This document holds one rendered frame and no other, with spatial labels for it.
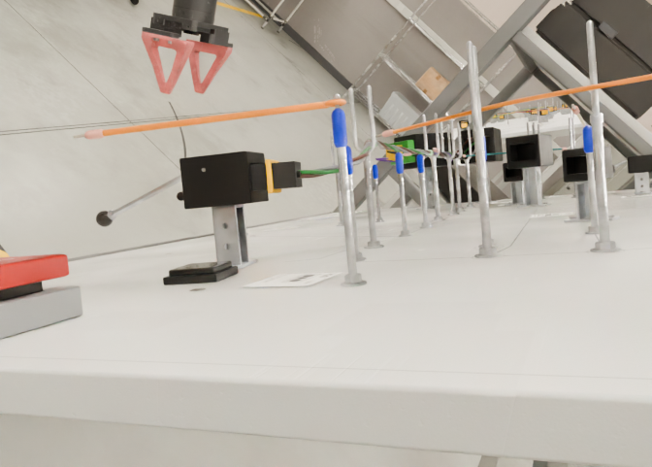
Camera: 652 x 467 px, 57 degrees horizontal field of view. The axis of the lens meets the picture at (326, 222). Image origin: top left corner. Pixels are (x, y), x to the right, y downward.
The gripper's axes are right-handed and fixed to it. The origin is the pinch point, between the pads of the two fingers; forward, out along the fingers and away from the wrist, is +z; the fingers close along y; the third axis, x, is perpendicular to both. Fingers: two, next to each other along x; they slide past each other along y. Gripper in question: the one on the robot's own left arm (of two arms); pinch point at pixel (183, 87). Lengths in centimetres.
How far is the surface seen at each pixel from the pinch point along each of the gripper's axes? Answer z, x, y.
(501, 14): -94, -15, 725
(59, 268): 5, -23, -53
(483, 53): -15, -36, 63
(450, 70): -18, 28, 725
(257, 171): 1.1, -26.4, -35.6
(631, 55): -21, -66, 68
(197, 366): 2, -35, -62
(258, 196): 3.2, -26.6, -34.9
